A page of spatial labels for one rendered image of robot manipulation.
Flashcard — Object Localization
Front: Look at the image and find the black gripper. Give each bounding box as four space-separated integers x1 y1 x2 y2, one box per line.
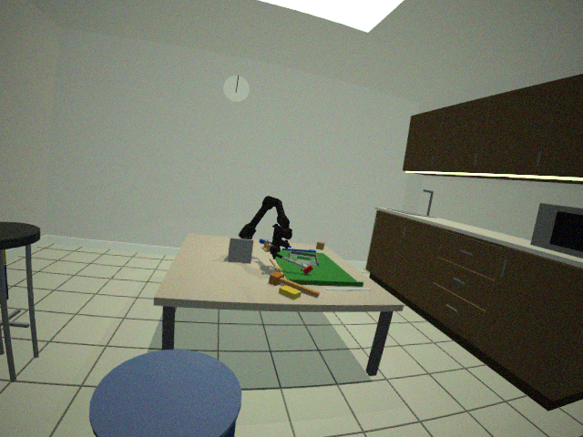
270 235 282 259

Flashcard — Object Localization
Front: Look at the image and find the yellow rectangular block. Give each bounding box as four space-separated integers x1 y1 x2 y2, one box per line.
279 285 302 300

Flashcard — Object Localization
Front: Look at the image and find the wooden mallet with orange head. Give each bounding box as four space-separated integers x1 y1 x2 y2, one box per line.
269 272 320 298

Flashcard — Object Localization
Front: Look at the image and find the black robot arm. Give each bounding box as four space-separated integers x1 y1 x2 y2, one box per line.
238 196 292 249

